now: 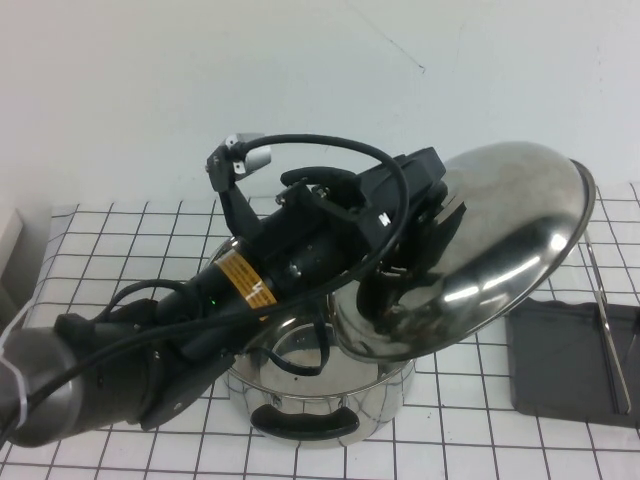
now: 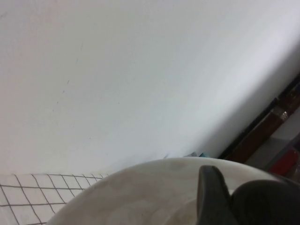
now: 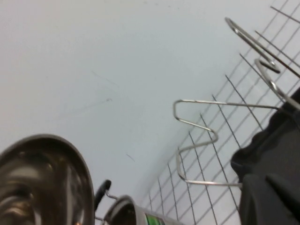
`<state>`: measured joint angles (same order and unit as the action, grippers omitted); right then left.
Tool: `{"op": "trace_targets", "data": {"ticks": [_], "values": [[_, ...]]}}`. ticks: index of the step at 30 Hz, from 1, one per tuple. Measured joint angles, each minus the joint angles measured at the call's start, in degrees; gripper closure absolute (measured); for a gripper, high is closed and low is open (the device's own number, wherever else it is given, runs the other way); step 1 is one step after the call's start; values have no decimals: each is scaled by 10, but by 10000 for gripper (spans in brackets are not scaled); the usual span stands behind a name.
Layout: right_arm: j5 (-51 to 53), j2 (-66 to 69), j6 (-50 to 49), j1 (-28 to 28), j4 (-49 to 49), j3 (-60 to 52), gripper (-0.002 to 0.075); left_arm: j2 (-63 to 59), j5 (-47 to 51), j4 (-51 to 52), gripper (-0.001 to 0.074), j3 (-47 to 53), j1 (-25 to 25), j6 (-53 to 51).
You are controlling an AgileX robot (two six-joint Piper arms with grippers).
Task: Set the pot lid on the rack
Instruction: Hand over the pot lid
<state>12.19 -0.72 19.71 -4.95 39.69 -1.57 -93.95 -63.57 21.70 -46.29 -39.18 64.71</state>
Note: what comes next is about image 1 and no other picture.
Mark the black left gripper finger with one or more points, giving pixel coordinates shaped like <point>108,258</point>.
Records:
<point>450,210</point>
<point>400,262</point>

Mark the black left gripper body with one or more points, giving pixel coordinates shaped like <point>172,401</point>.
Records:
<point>345,220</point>

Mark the steel pot lid black knob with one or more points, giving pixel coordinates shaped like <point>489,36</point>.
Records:
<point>510,210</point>

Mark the stainless steel cooking pot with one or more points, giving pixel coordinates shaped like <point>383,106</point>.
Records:
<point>310,360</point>

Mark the white black grid tablecloth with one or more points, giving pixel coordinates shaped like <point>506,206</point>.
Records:
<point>475,440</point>

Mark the beige box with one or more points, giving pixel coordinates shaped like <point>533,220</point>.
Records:
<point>10,250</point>

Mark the silver wrist camera black mount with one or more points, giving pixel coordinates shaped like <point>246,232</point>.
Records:
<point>250,160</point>

